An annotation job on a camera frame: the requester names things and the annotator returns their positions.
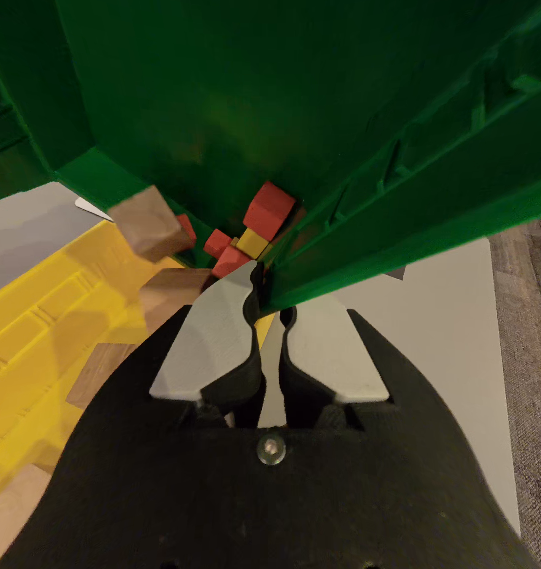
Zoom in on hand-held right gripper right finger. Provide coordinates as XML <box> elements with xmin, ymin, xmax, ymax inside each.
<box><xmin>278</xmin><ymin>294</ymin><xmax>390</xmax><ymax>430</ymax></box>

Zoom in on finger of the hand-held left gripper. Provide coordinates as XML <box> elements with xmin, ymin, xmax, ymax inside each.
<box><xmin>74</xmin><ymin>197</ymin><xmax>114</xmax><ymax>222</ymax></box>

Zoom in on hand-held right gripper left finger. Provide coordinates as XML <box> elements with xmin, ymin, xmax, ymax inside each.
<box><xmin>149</xmin><ymin>260</ymin><xmax>266</xmax><ymax>429</ymax></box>

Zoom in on yellow plastic box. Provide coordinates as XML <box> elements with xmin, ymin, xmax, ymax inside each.
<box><xmin>0</xmin><ymin>220</ymin><xmax>276</xmax><ymax>512</ymax></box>

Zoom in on green plastic box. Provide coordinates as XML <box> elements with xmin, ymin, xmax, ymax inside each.
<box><xmin>0</xmin><ymin>0</ymin><xmax>541</xmax><ymax>317</ymax></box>

